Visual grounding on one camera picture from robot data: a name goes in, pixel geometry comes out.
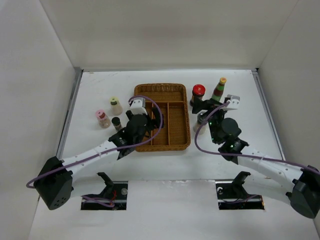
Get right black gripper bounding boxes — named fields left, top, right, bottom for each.
left=192, top=96, right=230, bottom=144

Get red lid sauce jar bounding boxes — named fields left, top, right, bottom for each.
left=190, top=84, right=206, bottom=106

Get green label yellow cap bottle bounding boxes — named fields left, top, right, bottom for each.
left=211, top=77, right=227, bottom=102

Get black lid spice jar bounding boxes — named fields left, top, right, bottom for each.
left=111, top=116, right=123, bottom=132

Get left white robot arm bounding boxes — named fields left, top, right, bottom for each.
left=28, top=105, right=164, bottom=210

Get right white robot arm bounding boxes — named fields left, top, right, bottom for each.
left=192, top=95, right=320, bottom=219

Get grey lid white shaker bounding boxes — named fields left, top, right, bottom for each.
left=193, top=120, right=208, bottom=135

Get brown wicker divided basket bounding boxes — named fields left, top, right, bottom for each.
left=134, top=83, right=191, bottom=152

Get yellow lid spice jar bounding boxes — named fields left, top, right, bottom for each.
left=109, top=96, right=123, bottom=116

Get pink lid spice jar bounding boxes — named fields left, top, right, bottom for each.
left=95, top=109, right=111, bottom=129

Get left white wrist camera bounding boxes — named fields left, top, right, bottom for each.
left=130, top=97, right=148, bottom=115

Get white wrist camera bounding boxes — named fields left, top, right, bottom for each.
left=130, top=97, right=148, bottom=115
left=224, top=94, right=240, bottom=111

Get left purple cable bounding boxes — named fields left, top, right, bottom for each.
left=25, top=96, right=164, bottom=189

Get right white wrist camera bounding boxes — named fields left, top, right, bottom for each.
left=224, top=94, right=240, bottom=111

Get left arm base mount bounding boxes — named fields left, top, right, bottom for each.
left=80, top=172, right=129, bottom=211

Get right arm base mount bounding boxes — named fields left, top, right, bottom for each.
left=215, top=171, right=265, bottom=210

